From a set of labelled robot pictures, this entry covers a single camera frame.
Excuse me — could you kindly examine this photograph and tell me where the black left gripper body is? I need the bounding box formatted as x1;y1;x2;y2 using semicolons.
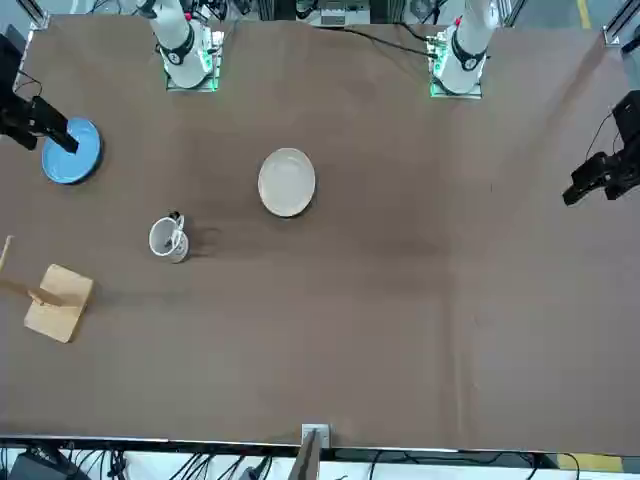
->
602;147;640;201

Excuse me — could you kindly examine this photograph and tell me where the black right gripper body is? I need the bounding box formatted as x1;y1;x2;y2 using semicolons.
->
0;94;40;151

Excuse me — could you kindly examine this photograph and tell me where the blue plate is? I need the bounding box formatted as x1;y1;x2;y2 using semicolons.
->
40;117;105;186

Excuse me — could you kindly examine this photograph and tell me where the white mug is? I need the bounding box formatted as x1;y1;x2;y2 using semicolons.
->
148;210;191;265

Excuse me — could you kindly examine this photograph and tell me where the wooden hanging rack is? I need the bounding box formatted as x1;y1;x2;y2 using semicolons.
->
0;234;96;345

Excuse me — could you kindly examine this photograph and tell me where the white plate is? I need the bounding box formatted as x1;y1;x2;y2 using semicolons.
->
257;147;317;218

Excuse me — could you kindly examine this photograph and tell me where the grey power strip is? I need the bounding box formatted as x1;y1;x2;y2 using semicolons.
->
319;0;349;27

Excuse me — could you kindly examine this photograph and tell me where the black box under table edge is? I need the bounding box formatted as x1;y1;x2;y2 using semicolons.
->
8;446;77;480

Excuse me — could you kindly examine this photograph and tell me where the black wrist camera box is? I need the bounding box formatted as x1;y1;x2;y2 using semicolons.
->
0;30;27;100
610;89;640;150

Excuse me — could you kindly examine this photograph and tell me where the aluminium frame profile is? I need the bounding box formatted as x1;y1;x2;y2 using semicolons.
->
602;0;640;47
19;0;52;30

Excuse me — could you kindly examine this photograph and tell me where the black cable on table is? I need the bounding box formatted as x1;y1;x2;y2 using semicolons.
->
309;23;437;59

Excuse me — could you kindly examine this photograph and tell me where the grey bracket with brown post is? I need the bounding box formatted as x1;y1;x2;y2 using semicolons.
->
292;423;332;480

